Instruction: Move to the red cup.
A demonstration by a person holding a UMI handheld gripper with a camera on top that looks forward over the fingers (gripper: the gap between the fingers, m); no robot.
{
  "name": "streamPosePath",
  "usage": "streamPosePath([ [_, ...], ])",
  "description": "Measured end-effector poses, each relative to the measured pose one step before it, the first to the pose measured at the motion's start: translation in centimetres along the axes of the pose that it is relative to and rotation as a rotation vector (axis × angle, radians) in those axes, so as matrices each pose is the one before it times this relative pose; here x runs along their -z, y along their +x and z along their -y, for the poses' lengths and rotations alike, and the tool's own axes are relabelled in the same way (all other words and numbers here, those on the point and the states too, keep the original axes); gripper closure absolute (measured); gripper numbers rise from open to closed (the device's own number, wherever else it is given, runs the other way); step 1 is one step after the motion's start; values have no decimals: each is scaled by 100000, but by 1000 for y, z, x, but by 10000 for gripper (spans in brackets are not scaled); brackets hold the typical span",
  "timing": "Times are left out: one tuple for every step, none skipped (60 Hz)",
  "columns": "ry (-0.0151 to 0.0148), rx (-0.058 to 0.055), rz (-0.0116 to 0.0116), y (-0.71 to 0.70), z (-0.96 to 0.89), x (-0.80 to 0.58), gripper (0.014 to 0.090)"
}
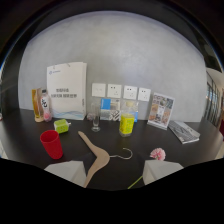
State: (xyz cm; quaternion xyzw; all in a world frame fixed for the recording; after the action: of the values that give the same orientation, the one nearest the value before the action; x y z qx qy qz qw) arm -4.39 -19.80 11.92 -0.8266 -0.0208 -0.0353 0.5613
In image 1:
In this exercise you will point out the blue and white box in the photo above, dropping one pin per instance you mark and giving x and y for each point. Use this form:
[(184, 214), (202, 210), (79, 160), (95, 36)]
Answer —
[(110, 109)]

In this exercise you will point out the orange juice bottle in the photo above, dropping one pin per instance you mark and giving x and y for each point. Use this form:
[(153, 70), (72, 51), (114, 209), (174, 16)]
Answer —
[(37, 105)]

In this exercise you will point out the acrylic stand photo menu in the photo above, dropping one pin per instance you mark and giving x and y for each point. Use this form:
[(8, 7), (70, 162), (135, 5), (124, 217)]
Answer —
[(161, 110)]

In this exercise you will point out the wooden clothes hanger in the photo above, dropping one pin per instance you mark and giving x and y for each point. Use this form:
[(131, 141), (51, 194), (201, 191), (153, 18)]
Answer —
[(96, 155)]

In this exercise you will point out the white paper shopping bag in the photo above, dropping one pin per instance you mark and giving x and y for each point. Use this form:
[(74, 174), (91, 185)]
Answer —
[(67, 90)]

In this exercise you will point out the white wall switch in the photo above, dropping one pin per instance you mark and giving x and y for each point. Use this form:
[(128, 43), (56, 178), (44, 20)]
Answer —
[(98, 90)]

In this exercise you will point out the yellow labelled drink bottle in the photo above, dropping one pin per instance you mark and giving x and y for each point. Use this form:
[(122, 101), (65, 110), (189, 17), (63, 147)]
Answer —
[(127, 122)]

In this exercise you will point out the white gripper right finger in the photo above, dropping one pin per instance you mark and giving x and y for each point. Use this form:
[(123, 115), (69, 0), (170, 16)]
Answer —
[(160, 169)]

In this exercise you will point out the white wall socket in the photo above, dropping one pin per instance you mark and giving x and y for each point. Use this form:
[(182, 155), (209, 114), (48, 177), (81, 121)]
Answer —
[(130, 92), (114, 91), (144, 94)]

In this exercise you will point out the green cube power adapter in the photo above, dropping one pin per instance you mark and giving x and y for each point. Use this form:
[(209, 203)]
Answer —
[(61, 126)]

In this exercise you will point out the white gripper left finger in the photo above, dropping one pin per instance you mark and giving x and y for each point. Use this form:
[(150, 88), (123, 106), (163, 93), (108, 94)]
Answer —
[(70, 170)]

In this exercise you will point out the pink labelled drink bottle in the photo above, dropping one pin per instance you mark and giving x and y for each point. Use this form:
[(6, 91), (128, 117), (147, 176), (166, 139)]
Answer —
[(46, 106)]

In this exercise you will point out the red plastic cup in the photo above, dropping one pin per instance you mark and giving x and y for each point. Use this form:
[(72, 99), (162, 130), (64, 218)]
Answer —
[(52, 144)]

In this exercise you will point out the clear stemmed glass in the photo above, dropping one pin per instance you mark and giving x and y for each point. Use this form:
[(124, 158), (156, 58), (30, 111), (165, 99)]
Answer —
[(96, 117)]

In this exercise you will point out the pink artificial carnation flower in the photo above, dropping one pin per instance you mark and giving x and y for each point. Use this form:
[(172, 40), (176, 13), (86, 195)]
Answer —
[(157, 154)]

